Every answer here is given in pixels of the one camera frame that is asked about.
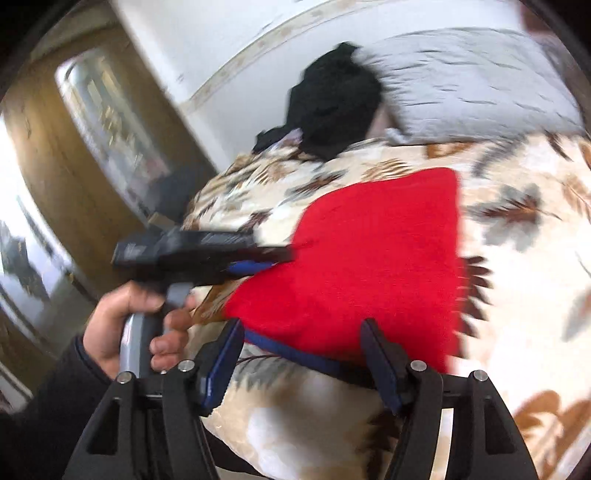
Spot red and blue knit sweater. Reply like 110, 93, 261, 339
223, 168, 463, 387

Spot dark sleeve left forearm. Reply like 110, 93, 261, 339
0, 335, 111, 479

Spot person's left hand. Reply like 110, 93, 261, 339
82, 281, 197, 380

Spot wooden glass-panel door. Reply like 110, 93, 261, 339
1, 12, 215, 293

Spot black garment pile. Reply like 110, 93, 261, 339
252, 42, 382, 161

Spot grey quilted pillow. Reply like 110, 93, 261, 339
353, 28, 584, 145

